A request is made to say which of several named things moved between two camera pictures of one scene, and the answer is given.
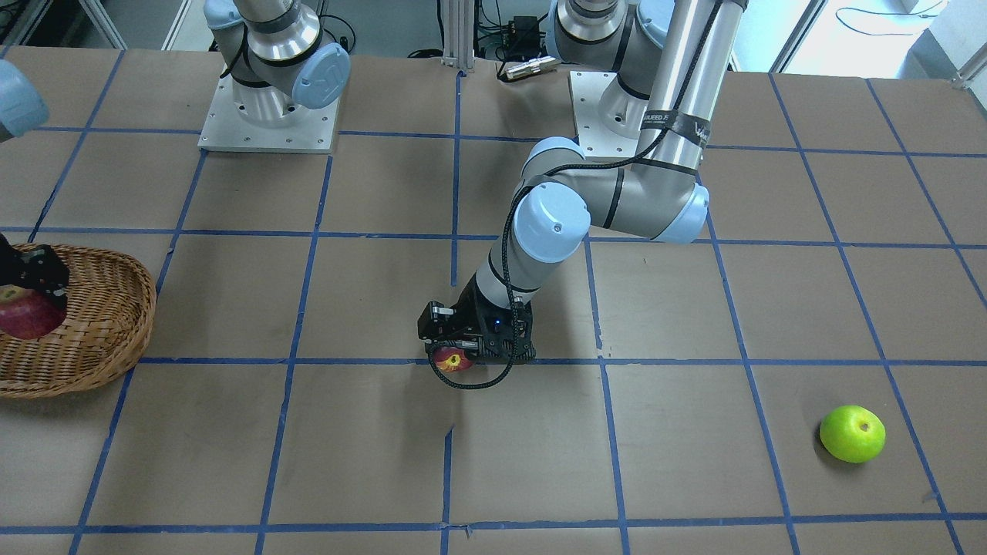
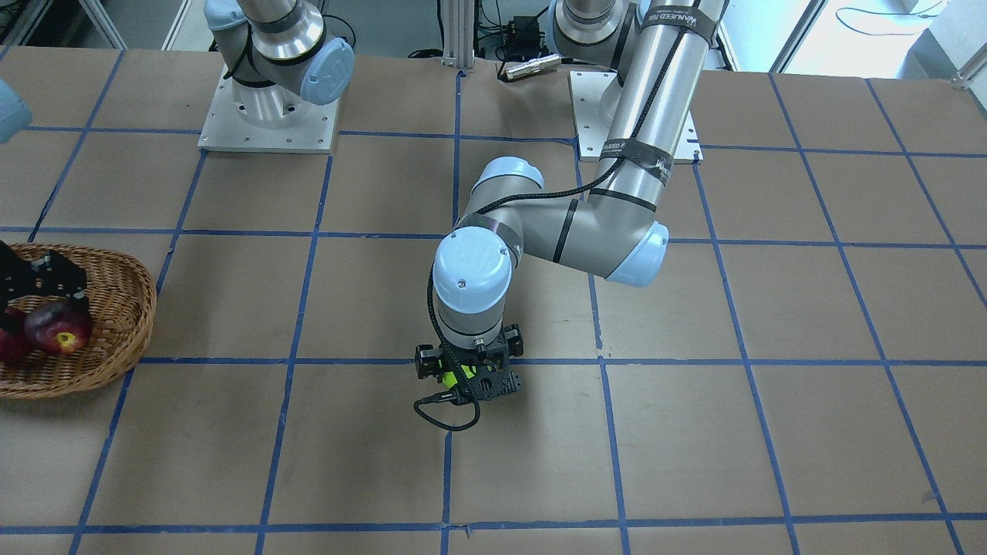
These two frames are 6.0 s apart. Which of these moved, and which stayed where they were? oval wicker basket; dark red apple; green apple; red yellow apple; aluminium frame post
Moved: dark red apple; red yellow apple; green apple
Stayed: aluminium frame post; oval wicker basket
